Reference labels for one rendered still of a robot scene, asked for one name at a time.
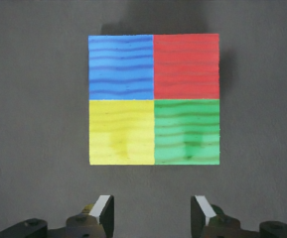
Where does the yellow cube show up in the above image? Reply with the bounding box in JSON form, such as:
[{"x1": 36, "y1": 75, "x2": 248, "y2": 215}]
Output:
[{"x1": 89, "y1": 100, "x2": 154, "y2": 165}]

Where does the green cube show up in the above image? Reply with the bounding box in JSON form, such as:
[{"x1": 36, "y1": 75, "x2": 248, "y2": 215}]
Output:
[{"x1": 154, "y1": 99, "x2": 219, "y2": 165}]

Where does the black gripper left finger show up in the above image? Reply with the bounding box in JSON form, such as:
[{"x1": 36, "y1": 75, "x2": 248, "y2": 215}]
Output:
[{"x1": 0, "y1": 195, "x2": 114, "y2": 238}]

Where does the blue cube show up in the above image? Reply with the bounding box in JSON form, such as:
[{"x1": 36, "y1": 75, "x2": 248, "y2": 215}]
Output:
[{"x1": 88, "y1": 35, "x2": 154, "y2": 100}]

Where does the red wooden cube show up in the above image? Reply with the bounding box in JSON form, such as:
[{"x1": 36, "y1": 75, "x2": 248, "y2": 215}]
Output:
[{"x1": 153, "y1": 34, "x2": 219, "y2": 99}]

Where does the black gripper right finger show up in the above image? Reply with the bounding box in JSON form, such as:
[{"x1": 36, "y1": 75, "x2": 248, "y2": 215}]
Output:
[{"x1": 191, "y1": 196, "x2": 287, "y2": 238}]

